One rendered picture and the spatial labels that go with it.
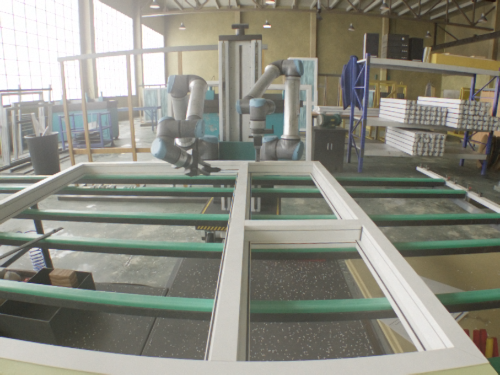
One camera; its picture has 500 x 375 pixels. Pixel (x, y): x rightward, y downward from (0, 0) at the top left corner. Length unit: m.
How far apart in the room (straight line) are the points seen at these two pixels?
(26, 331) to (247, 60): 2.22
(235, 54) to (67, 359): 2.32
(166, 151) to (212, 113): 3.94
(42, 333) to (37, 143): 4.78
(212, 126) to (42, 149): 2.93
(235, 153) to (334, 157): 3.03
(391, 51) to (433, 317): 5.26
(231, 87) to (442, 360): 2.30
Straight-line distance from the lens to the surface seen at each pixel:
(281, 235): 0.96
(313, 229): 0.97
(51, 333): 1.13
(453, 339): 0.64
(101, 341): 1.11
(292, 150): 2.23
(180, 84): 1.99
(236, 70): 2.53
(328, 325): 1.11
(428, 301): 0.71
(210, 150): 2.37
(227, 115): 2.50
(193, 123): 1.49
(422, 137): 5.49
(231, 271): 0.72
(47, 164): 5.80
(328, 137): 5.20
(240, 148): 2.48
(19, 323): 1.20
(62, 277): 1.25
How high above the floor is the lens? 1.33
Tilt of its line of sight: 18 degrees down
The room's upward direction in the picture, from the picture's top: straight up
